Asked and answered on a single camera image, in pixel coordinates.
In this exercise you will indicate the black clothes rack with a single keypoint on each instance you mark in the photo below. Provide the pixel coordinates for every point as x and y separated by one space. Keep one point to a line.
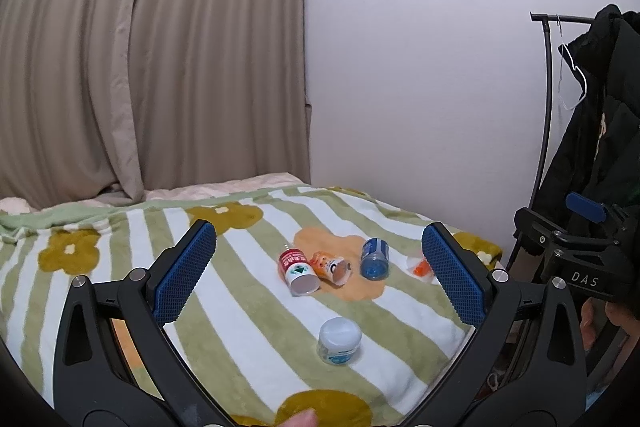
550 72

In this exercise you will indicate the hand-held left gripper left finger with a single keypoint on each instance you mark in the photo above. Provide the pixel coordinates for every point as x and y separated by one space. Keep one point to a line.
182 274

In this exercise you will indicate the small orange and white cup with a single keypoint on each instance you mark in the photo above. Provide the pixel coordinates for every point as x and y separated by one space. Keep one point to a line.
422 268

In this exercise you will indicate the blue jar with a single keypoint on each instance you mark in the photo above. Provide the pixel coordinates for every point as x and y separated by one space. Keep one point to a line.
375 258

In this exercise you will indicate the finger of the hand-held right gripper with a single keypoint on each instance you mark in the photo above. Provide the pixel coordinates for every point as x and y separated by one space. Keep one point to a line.
531 227
585 206

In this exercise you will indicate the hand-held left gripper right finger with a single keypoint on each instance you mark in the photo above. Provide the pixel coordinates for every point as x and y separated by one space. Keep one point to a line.
456 279

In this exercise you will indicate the orange small bottle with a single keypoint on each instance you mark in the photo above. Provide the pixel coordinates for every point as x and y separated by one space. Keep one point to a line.
331 266

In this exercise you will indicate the black jacket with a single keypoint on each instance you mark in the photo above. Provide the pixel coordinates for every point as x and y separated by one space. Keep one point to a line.
605 117

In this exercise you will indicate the person's left hand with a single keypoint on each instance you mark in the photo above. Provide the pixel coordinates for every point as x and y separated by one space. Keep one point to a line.
299 420

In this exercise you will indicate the beige curtain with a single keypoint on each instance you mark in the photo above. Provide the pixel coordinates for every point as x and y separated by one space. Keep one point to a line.
150 57

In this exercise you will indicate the green striped floral blanket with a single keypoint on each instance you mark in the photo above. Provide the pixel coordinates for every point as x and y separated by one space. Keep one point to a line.
260 227

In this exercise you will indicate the white cream jar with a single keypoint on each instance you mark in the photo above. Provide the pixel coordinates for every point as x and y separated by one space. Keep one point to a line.
340 339

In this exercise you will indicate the person's right hand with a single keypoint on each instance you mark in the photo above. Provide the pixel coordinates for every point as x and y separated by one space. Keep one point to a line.
622 314

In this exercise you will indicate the red label white bottle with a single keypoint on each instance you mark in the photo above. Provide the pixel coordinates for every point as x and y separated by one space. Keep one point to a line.
296 271

